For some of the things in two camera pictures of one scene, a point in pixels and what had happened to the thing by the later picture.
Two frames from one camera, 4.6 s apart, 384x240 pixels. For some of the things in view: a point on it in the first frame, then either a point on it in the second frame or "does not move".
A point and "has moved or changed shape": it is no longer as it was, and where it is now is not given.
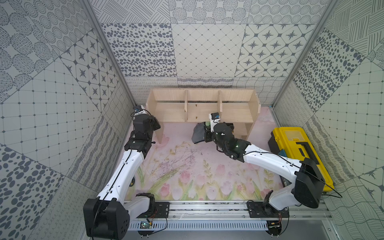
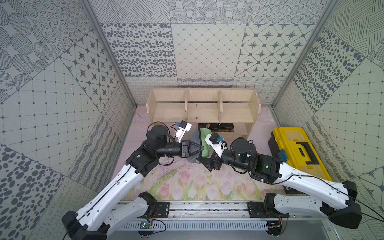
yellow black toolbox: x=293 y=142 does not move
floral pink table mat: x=176 y=169 does not move
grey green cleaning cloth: x=198 y=133 has moved or changed shape
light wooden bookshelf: x=236 y=107 does not move
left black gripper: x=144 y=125 to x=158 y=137
